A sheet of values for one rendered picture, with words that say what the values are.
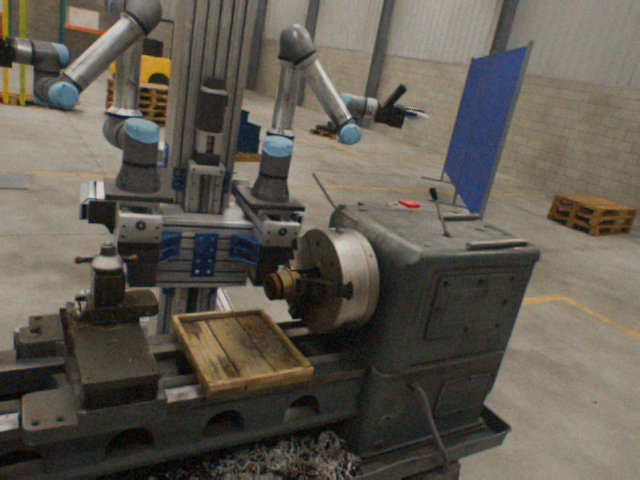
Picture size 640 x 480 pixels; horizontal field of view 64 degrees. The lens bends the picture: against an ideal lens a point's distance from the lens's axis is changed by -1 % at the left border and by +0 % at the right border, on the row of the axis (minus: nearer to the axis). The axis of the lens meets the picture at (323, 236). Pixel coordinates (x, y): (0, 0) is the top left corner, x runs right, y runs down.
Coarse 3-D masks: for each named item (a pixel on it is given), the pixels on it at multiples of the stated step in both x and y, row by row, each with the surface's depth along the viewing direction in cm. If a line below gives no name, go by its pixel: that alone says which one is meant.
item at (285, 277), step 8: (272, 272) 147; (280, 272) 145; (288, 272) 145; (296, 272) 148; (264, 280) 146; (272, 280) 142; (280, 280) 143; (288, 280) 143; (264, 288) 147; (272, 288) 142; (280, 288) 142; (288, 288) 143; (272, 296) 143; (280, 296) 144; (288, 296) 145
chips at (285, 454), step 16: (304, 432) 167; (320, 432) 169; (224, 448) 153; (240, 448) 154; (256, 448) 154; (272, 448) 156; (288, 448) 159; (304, 448) 161; (320, 448) 162; (336, 448) 158; (160, 464) 144; (176, 464) 145; (192, 464) 146; (208, 464) 147; (224, 464) 148; (240, 464) 150; (256, 464) 146; (272, 464) 151; (288, 464) 151; (304, 464) 147; (320, 464) 147; (336, 464) 154; (352, 464) 156
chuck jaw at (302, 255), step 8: (296, 240) 153; (304, 240) 154; (296, 248) 153; (304, 248) 153; (288, 256) 153; (296, 256) 151; (304, 256) 152; (288, 264) 149; (296, 264) 149; (304, 264) 151; (312, 264) 152; (304, 272) 153; (312, 272) 156
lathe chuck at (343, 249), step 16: (320, 240) 149; (336, 240) 145; (352, 240) 147; (320, 256) 149; (336, 256) 142; (352, 256) 143; (320, 272) 158; (336, 272) 142; (352, 272) 141; (368, 272) 144; (352, 288) 141; (368, 288) 143; (320, 304) 150; (336, 304) 142; (352, 304) 142; (304, 320) 158; (320, 320) 150; (336, 320) 142; (352, 320) 146
